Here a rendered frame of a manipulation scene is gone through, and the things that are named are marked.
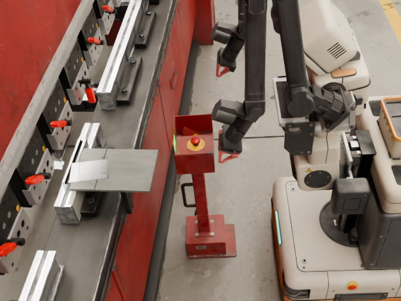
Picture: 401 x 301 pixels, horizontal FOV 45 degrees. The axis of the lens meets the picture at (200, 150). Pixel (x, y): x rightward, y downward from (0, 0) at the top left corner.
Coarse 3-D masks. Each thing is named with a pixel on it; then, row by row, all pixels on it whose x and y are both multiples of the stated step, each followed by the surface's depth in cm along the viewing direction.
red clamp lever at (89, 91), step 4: (80, 80) 156; (84, 80) 155; (88, 80) 155; (88, 84) 156; (88, 88) 157; (88, 92) 158; (92, 92) 159; (88, 96) 159; (92, 96) 159; (88, 100) 161; (92, 100) 160
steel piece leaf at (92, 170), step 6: (108, 156) 163; (84, 162) 164; (90, 162) 164; (96, 162) 164; (102, 162) 164; (108, 162) 161; (84, 168) 162; (90, 168) 162; (96, 168) 162; (102, 168) 162; (108, 168) 159; (84, 174) 161; (90, 174) 160; (96, 174) 160; (102, 174) 160; (108, 174) 158; (78, 180) 159; (84, 180) 159
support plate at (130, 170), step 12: (84, 156) 166; (96, 156) 166; (120, 156) 165; (132, 156) 165; (144, 156) 164; (156, 156) 164; (120, 168) 161; (132, 168) 161; (144, 168) 161; (96, 180) 159; (108, 180) 158; (120, 180) 158; (132, 180) 157; (144, 180) 157; (144, 192) 155
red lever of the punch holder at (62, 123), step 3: (63, 120) 140; (66, 120) 140; (69, 120) 140; (51, 123) 132; (54, 123) 132; (57, 123) 132; (60, 123) 134; (63, 123) 136; (66, 123) 139; (69, 123) 140; (51, 126) 132; (54, 126) 132; (57, 126) 132; (60, 126) 134; (63, 126) 137
